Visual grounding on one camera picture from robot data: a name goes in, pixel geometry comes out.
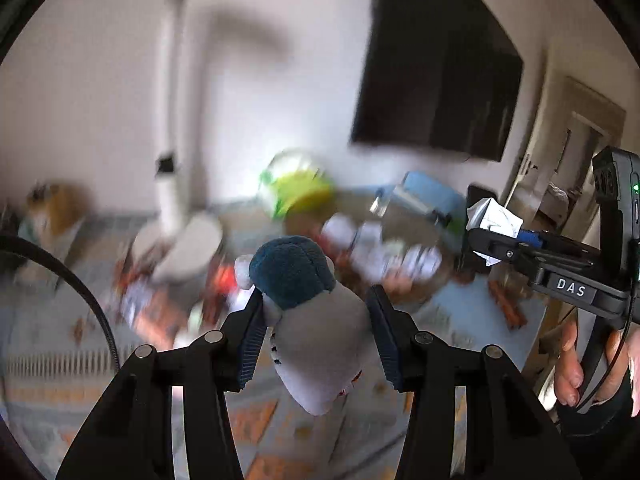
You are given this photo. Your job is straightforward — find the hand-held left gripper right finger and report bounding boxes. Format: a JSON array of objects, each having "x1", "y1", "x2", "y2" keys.
[{"x1": 365, "y1": 284, "x2": 583, "y2": 480}]

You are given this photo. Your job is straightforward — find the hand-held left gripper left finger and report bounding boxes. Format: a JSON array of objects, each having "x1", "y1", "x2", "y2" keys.
[{"x1": 55, "y1": 290, "x2": 268, "y2": 480}]

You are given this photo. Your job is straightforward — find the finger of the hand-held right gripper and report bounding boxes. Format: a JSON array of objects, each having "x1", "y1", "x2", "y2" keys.
[
  {"x1": 517, "y1": 229, "x2": 599, "y2": 257},
  {"x1": 466, "y1": 227, "x2": 551, "y2": 282}
]

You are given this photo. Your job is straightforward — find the small white paper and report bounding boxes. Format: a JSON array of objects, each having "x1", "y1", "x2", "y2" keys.
[{"x1": 466, "y1": 197, "x2": 525, "y2": 267}]

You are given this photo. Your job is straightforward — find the blue white penguin plush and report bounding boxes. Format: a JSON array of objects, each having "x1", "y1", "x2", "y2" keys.
[{"x1": 234, "y1": 236, "x2": 373, "y2": 417}]

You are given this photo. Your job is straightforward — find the brown ribbed bowl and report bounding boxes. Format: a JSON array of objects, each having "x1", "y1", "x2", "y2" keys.
[{"x1": 280, "y1": 195, "x2": 471, "y2": 306}]

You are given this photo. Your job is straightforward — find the person's right hand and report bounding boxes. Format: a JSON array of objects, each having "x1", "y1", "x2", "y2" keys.
[{"x1": 552, "y1": 317, "x2": 640, "y2": 418}]

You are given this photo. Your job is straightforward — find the black upright stand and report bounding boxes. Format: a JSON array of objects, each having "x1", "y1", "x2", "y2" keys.
[{"x1": 459, "y1": 184, "x2": 502, "y2": 288}]

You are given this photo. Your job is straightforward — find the red snack bag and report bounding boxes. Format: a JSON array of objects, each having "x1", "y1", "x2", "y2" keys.
[{"x1": 210, "y1": 262, "x2": 242, "y2": 302}]

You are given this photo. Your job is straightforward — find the crumpled printed paper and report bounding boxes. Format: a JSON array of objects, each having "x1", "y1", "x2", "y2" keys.
[
  {"x1": 117, "y1": 285, "x2": 151, "y2": 326},
  {"x1": 400, "y1": 246, "x2": 443, "y2": 281},
  {"x1": 322, "y1": 214, "x2": 366, "y2": 253}
]

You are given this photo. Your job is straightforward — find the light blue mat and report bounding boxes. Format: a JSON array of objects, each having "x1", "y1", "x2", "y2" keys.
[{"x1": 395, "y1": 171, "x2": 466, "y2": 221}]

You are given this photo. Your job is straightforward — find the green white plastic bag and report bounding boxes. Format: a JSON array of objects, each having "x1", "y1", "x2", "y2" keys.
[{"x1": 257, "y1": 149, "x2": 336, "y2": 221}]

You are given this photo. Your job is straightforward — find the black television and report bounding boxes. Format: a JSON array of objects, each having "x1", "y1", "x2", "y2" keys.
[{"x1": 350, "y1": 0, "x2": 525, "y2": 162}]

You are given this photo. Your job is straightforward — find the patterned blue orange rug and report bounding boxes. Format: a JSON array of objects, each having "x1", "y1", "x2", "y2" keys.
[{"x1": 0, "y1": 205, "x2": 551, "y2": 480}]

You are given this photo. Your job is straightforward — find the brown cardboard box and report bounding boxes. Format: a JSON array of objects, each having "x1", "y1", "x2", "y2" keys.
[{"x1": 22, "y1": 182, "x2": 93, "y2": 241}]

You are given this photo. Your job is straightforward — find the white fan stand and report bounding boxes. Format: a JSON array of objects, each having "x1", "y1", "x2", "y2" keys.
[{"x1": 147, "y1": 0, "x2": 226, "y2": 283}]

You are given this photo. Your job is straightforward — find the wooden door frame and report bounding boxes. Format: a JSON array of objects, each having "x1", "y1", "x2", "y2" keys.
[{"x1": 500, "y1": 75, "x2": 628, "y2": 241}]

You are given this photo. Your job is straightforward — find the black cable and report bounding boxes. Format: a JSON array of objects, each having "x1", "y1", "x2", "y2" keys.
[{"x1": 0, "y1": 235, "x2": 121, "y2": 376}]

